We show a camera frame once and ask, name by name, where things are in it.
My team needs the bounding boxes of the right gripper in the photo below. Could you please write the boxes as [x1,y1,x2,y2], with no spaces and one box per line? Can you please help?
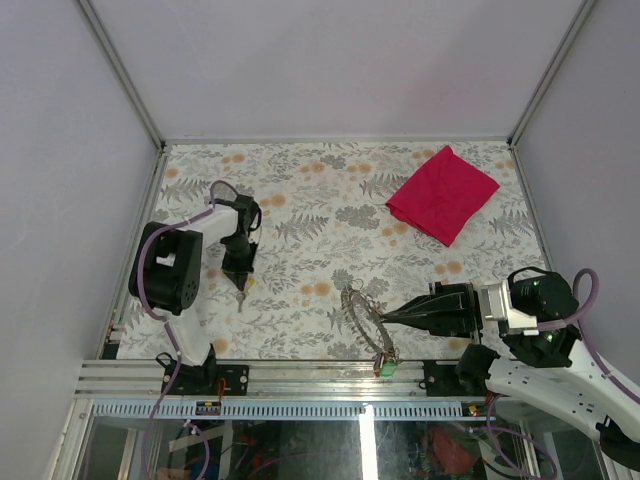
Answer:
[378,279,501,341]

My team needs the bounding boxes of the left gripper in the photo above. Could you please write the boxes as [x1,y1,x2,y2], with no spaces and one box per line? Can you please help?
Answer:
[223,234,260,290]

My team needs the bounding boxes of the metal ring key organizer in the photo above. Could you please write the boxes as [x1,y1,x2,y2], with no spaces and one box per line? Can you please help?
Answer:
[340,284,399,376]

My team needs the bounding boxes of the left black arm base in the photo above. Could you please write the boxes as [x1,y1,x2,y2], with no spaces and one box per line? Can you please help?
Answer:
[155,349,250,398]

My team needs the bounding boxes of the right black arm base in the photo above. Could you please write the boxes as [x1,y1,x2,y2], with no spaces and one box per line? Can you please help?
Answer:
[418,344,499,397]

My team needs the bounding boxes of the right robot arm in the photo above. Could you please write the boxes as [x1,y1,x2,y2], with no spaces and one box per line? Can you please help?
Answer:
[382,267,639,470]

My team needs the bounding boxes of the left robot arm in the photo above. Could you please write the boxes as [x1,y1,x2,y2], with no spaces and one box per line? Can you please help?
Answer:
[128,194,262,395]

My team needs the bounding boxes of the green key tag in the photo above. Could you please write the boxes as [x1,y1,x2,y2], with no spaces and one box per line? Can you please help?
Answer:
[379,363,397,377]

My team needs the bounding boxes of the magenta folded cloth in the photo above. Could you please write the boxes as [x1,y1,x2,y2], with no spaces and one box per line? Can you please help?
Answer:
[386,146,499,247]

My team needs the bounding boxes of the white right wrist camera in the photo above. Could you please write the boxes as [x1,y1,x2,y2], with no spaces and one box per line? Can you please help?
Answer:
[478,280,539,336]

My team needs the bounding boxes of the aluminium front rail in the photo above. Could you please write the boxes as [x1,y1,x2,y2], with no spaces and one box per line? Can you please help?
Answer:
[75,360,485,420]

